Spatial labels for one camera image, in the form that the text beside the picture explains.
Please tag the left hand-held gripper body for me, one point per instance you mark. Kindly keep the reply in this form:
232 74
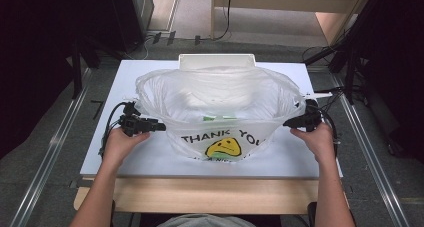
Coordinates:
131 124

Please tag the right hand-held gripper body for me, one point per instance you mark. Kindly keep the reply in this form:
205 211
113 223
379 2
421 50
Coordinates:
310 117

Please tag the green snack packet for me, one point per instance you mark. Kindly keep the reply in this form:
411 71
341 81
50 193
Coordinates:
216 118

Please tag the white printed plastic bag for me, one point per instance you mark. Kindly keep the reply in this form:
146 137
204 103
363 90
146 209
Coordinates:
216 90

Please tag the person's left hand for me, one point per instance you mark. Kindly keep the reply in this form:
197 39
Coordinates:
118 145

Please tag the person's right hand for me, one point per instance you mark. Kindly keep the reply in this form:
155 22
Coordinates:
316 142

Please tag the black metal stand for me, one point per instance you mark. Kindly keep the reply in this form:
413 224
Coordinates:
76 73
350 70

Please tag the wooden table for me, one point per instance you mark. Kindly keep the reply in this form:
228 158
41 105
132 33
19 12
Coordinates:
206 195

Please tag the white plastic bin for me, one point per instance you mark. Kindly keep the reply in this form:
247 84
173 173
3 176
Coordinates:
216 61

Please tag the person's grey shirt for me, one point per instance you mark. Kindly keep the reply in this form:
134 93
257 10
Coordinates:
206 221

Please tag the metal floor rail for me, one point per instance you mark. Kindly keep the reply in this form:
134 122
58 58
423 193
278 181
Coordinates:
370 153
50 153

